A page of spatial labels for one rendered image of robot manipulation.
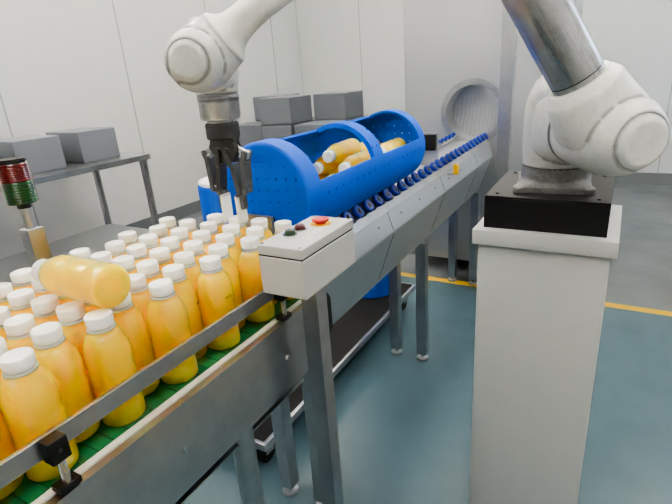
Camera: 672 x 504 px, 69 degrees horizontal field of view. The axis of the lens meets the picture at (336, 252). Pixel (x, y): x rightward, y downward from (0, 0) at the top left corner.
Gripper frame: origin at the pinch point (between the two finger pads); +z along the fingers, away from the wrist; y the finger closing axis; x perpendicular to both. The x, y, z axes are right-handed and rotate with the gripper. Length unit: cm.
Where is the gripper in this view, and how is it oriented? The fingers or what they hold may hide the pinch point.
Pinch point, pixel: (234, 209)
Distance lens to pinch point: 118.0
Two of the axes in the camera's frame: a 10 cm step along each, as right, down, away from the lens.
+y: -8.7, -1.1, 4.8
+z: 0.7, 9.4, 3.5
